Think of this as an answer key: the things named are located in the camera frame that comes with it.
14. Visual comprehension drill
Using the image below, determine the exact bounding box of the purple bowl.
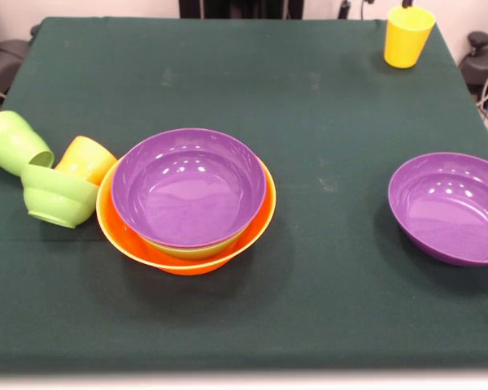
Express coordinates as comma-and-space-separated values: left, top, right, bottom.
387, 152, 488, 268
111, 128, 268, 249

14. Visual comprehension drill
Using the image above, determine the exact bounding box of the grey black machine base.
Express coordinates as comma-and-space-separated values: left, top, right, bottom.
0, 38, 32, 98
459, 31, 488, 89

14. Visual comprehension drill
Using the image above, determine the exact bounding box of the green cup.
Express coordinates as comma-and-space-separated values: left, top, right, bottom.
0, 110, 55, 177

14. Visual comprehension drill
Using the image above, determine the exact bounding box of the large green bowl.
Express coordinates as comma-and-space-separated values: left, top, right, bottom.
141, 236, 249, 261

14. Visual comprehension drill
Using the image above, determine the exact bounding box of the yellow cup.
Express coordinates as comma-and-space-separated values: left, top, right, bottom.
383, 6, 438, 69

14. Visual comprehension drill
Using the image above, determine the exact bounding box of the large orange bowl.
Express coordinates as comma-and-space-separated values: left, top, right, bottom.
95, 156, 277, 276

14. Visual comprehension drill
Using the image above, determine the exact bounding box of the small green bowl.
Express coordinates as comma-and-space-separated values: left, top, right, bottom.
20, 163, 100, 229

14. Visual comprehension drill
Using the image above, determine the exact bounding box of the dark green tablecloth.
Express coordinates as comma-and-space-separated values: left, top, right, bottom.
0, 15, 488, 373

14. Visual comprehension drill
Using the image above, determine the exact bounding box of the orange cup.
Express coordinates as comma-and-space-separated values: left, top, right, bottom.
54, 135, 118, 187

